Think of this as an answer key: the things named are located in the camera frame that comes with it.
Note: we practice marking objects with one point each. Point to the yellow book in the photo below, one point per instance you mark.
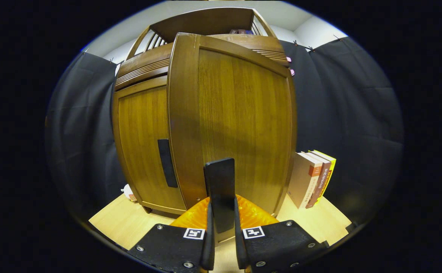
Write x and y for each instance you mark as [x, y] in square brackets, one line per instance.
[330, 170]

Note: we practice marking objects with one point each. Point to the wooden ribbed cabinet drawer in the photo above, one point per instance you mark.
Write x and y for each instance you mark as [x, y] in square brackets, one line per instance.
[141, 66]

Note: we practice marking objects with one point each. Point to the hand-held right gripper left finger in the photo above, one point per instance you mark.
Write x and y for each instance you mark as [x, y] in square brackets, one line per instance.
[167, 246]

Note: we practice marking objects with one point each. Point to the wooden double-door shoe cabinet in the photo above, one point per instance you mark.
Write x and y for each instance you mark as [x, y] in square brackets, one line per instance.
[205, 22]

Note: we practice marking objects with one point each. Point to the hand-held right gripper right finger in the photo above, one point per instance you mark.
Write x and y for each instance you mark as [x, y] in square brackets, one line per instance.
[281, 242]

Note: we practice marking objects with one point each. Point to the black backdrop cloth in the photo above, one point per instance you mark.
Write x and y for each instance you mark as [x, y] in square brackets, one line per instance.
[357, 113]

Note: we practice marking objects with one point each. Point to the beige book orange spine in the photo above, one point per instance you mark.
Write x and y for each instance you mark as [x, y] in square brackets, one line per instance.
[300, 178]

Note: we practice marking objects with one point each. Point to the wooden shoe cabinet door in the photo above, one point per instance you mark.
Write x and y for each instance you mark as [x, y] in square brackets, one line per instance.
[239, 121]
[141, 144]

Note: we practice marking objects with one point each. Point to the white rounded object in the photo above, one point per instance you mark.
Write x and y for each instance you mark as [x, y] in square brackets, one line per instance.
[129, 192]

